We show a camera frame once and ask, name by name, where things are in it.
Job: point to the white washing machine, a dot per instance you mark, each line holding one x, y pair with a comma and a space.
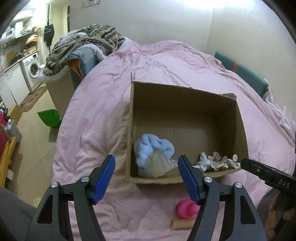
30, 67

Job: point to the pink bed duvet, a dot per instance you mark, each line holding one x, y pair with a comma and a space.
96, 123

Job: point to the pink plush toy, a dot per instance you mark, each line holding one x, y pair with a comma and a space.
187, 209

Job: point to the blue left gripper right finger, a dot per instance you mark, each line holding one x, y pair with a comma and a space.
186, 171

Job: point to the teal headboard cushion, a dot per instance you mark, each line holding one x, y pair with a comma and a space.
258, 84

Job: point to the grey trash bin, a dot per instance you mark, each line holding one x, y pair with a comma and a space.
13, 131

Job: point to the yellow wooden chair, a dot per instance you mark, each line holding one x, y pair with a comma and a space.
6, 159

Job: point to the red suitcase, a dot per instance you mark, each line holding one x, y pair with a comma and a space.
3, 138

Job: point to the light blue fluffy sock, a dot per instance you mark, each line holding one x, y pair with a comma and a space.
145, 146

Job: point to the brown cardboard box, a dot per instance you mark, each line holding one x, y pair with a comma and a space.
194, 121

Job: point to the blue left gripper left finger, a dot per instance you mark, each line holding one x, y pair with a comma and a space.
102, 177

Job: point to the grey fur-trimmed jacket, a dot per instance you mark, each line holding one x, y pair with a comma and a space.
84, 59

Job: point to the brown cardboard tube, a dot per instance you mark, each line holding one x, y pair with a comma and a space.
182, 224

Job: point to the white kitchen cabinet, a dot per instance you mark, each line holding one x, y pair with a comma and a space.
13, 86

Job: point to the right hand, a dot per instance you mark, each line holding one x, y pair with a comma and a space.
270, 223

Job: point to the beige fabric scrunchie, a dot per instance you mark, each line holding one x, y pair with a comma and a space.
219, 163

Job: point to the white ankle sock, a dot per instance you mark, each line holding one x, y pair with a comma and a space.
204, 164

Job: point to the translucent plastic bag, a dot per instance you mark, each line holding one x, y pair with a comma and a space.
159, 165

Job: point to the patterned knit sweater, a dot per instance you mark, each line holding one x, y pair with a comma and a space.
101, 39

